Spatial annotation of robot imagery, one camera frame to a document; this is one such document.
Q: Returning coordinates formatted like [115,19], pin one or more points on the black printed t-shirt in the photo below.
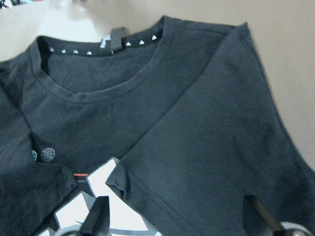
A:
[185,108]

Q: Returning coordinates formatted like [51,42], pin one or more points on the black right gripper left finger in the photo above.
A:
[97,223]

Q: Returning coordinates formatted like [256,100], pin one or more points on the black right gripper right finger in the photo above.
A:
[262,221]

